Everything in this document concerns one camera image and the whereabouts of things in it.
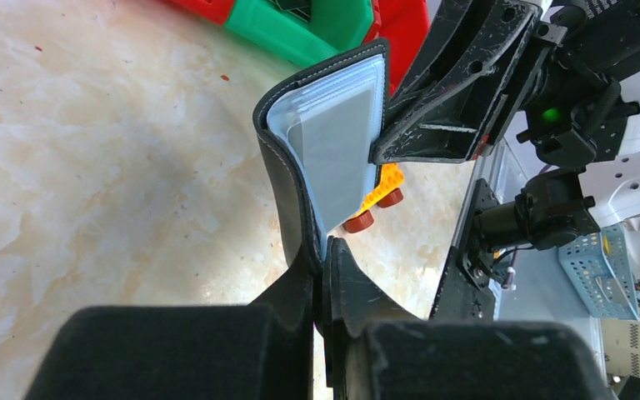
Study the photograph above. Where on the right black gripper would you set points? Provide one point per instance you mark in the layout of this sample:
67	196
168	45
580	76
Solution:
481	61

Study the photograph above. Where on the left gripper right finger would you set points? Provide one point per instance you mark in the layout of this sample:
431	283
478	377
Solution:
376	349

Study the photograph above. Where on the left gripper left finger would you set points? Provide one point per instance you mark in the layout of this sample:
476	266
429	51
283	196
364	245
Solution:
262	350

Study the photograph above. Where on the black leather card holder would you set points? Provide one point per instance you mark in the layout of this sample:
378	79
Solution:
315	130

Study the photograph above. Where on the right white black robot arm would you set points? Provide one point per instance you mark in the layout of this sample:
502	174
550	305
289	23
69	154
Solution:
557	206

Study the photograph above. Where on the red bin with plastic bags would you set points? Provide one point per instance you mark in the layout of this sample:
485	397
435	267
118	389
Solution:
405	25

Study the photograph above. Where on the yellow toy brick car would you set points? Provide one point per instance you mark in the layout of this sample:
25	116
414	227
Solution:
386	194

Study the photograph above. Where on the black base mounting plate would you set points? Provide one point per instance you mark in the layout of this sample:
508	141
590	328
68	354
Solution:
463	292

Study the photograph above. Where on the green plastic bin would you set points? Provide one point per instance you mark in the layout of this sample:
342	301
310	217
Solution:
332	27

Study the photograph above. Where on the blue perforated metal basket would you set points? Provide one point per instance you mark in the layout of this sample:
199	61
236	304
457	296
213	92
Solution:
598	267

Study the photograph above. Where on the red bin with wooden blocks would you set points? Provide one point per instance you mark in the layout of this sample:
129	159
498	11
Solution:
215	11

